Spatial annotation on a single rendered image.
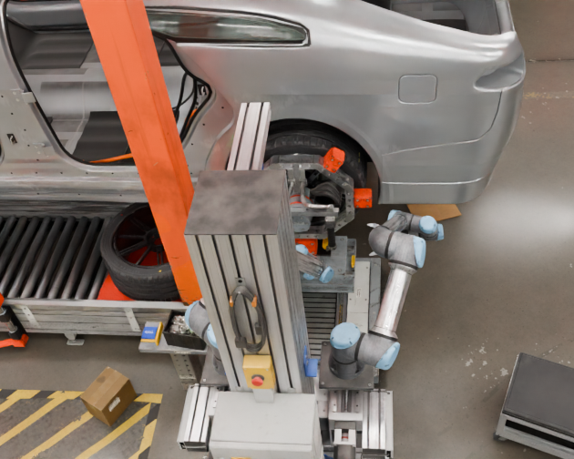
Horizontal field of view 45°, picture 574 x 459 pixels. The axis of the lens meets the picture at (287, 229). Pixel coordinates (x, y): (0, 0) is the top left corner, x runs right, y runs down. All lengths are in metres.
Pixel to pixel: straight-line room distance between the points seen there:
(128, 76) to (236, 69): 0.68
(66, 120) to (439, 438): 2.86
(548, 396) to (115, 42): 2.44
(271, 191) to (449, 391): 2.21
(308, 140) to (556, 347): 1.78
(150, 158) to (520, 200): 2.70
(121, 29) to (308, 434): 1.51
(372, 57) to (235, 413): 1.60
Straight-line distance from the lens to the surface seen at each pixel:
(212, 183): 1.97
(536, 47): 6.25
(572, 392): 3.58
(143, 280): 3.87
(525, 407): 3.50
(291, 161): 3.38
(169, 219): 3.15
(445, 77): 3.17
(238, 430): 2.41
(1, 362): 4.49
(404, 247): 2.78
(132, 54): 2.62
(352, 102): 3.24
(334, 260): 4.10
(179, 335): 3.49
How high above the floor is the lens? 3.34
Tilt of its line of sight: 47 degrees down
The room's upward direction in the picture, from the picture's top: 8 degrees counter-clockwise
